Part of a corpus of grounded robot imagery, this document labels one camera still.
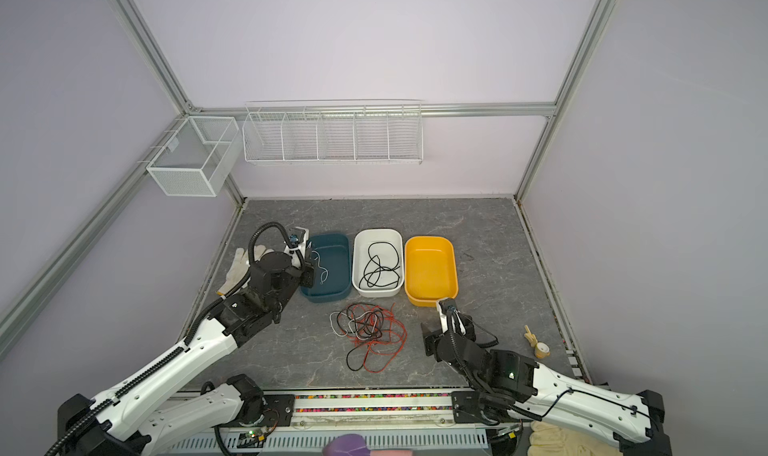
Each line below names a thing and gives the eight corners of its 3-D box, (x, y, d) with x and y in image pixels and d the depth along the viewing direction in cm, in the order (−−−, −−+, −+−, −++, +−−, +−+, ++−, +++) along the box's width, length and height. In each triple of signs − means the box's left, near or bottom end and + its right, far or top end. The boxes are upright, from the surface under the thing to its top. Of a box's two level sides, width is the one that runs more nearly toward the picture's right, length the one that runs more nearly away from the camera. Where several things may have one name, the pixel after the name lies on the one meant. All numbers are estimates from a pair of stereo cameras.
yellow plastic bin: (404, 309, 93) (405, 299, 88) (403, 247, 109) (404, 235, 103) (460, 309, 93) (464, 299, 88) (451, 247, 109) (454, 235, 103)
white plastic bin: (349, 297, 96) (346, 288, 91) (355, 239, 111) (353, 228, 106) (404, 297, 96) (404, 288, 91) (403, 239, 111) (403, 228, 106)
